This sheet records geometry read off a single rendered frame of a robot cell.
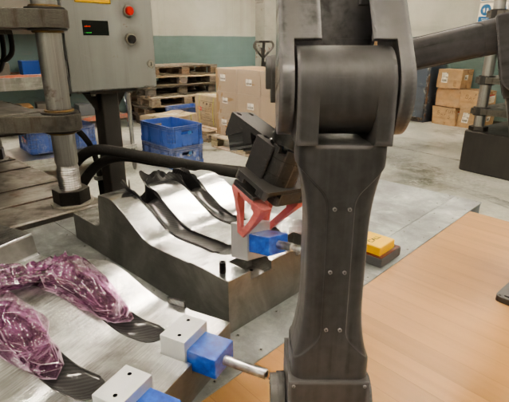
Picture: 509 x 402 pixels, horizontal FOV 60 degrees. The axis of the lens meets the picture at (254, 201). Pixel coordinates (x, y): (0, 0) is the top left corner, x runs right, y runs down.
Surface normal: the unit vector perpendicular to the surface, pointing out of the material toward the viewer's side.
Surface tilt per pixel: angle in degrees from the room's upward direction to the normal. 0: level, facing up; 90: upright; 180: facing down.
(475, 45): 96
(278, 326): 0
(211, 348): 0
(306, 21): 51
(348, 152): 87
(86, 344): 23
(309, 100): 87
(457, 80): 89
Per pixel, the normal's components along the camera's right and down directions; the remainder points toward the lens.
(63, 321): 0.42, -0.76
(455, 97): -0.86, 0.13
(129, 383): 0.00, -0.94
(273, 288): 0.72, 0.24
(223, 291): -0.69, 0.24
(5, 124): 0.16, 0.33
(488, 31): -0.44, 0.26
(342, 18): 0.00, 0.11
